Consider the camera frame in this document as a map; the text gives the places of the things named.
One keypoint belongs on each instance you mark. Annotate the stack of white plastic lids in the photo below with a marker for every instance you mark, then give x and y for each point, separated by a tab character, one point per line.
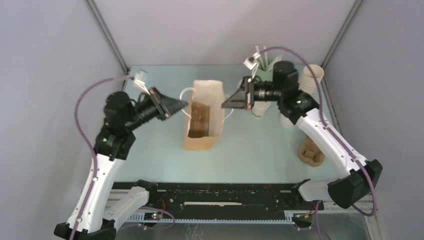
285	121

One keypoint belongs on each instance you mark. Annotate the brown paper takeout bag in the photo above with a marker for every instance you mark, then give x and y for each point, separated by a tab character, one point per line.
211	93

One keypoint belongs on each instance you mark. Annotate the brown pulp cup carrier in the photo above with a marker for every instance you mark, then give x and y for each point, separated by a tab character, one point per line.
310	154
199	122

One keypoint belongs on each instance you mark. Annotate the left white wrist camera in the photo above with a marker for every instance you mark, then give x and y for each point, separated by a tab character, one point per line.
139	82

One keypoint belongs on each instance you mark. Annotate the white cable duct strip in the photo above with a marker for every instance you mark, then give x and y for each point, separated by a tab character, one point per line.
139	217

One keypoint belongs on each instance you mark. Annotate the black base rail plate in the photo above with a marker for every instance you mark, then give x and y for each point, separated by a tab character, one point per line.
225	201

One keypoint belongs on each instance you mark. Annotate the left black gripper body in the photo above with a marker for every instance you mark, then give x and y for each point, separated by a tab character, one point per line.
159	104

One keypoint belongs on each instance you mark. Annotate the green straw holder cup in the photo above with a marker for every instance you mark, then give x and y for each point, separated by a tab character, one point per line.
264	75

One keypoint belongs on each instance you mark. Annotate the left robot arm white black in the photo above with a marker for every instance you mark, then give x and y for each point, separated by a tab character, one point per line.
91	220

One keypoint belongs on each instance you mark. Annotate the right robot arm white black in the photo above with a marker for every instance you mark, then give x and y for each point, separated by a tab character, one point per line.
357	176

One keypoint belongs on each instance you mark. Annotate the stack of white paper cups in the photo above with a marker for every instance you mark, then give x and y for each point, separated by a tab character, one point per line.
310	78

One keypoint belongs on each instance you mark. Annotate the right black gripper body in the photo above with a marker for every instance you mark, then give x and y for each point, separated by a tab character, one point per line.
250	97

